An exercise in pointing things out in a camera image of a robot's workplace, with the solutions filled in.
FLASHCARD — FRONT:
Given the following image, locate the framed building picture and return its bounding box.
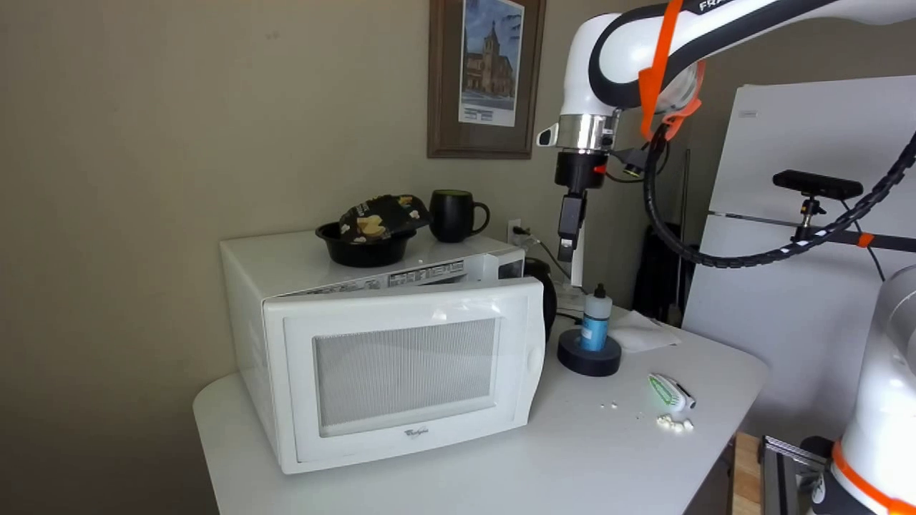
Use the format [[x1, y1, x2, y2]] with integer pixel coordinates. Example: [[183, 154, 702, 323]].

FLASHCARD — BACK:
[[426, 0, 546, 160]]

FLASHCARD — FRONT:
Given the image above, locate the black mug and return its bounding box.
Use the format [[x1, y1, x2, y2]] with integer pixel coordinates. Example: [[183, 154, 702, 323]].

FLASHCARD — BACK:
[[429, 189, 489, 243]]

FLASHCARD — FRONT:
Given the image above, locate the blue label squeeze bottle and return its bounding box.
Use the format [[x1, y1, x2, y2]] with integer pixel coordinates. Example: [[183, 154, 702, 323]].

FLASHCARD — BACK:
[[582, 287, 613, 352]]

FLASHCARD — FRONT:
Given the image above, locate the white microwave oven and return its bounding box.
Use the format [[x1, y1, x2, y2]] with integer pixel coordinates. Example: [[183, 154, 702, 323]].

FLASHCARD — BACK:
[[221, 233, 546, 476]]

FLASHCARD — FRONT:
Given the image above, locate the white wall outlet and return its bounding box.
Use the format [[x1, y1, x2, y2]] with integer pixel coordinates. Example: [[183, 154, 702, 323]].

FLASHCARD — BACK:
[[510, 222, 529, 243]]

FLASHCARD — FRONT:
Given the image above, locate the white refrigerator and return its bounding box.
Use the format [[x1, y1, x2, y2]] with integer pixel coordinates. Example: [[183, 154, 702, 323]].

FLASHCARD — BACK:
[[684, 74, 916, 442]]

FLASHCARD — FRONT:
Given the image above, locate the green white brush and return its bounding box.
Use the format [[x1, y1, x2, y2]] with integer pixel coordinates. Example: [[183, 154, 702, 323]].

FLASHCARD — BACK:
[[651, 372, 696, 418]]

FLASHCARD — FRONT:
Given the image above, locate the black food tray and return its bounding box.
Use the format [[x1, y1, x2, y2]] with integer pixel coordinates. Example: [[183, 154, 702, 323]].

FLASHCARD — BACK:
[[316, 196, 429, 269]]

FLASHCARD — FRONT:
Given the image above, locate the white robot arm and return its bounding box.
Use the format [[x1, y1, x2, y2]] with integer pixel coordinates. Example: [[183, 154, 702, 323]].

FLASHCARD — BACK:
[[535, 0, 916, 515]]

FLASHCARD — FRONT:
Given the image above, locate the black tape roll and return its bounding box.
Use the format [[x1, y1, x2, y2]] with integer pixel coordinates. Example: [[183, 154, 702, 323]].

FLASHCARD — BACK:
[[555, 330, 621, 377]]

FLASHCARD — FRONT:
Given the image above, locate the black camera on stand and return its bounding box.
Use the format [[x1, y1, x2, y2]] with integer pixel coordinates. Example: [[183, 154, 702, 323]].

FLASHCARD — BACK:
[[772, 169, 864, 233]]

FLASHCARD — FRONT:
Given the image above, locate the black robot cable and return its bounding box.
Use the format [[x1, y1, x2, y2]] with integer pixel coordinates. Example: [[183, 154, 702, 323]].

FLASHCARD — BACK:
[[638, 129, 916, 273]]

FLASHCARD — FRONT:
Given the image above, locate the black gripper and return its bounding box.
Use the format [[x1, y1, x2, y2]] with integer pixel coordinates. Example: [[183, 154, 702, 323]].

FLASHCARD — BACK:
[[555, 153, 608, 264]]

